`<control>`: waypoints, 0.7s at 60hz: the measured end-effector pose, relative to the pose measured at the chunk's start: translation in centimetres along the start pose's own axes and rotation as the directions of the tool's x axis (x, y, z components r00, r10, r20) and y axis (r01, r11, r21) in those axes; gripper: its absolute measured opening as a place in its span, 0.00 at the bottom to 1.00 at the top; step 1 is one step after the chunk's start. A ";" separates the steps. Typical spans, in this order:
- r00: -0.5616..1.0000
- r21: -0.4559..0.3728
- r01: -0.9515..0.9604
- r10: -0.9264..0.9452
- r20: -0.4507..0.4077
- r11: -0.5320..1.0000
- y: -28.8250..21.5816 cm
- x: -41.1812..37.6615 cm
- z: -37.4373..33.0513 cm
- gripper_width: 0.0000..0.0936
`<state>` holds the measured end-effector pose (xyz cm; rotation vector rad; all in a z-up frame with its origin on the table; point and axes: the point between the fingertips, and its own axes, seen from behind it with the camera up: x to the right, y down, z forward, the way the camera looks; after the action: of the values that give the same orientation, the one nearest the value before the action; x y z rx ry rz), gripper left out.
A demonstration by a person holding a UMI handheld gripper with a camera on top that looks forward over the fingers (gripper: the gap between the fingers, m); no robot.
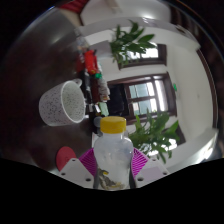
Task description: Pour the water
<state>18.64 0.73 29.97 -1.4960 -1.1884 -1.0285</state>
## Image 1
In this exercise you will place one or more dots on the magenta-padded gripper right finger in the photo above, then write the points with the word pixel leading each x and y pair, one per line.
pixel 151 173

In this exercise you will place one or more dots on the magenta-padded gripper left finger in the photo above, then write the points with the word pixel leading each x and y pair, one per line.
pixel 76 173

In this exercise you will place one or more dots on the clear yellow-capped drink bottle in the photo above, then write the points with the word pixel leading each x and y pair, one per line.
pixel 113 156

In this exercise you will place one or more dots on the flat round red coaster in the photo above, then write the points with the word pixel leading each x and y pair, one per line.
pixel 64 158

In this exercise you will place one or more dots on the large plant in white pot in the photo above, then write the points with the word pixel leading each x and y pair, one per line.
pixel 153 133

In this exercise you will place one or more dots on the white speckled mug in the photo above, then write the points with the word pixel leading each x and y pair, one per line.
pixel 55 106

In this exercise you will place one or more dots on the green notebook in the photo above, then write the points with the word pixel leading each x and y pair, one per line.
pixel 103 108

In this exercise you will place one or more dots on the dark wood double door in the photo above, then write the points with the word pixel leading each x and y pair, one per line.
pixel 146 96

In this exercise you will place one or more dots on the black office chair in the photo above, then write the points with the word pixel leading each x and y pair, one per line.
pixel 116 100

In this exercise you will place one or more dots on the green exit sign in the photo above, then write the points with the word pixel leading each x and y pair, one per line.
pixel 175 87

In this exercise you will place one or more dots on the red plastic box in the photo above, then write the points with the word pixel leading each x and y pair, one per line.
pixel 90 61

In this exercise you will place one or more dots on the wide dark-framed window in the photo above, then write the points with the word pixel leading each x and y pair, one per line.
pixel 146 55

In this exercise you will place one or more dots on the small plant in white pot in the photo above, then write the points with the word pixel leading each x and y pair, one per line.
pixel 130 43

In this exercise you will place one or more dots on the red carpeted stairs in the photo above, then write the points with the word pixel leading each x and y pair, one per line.
pixel 75 6

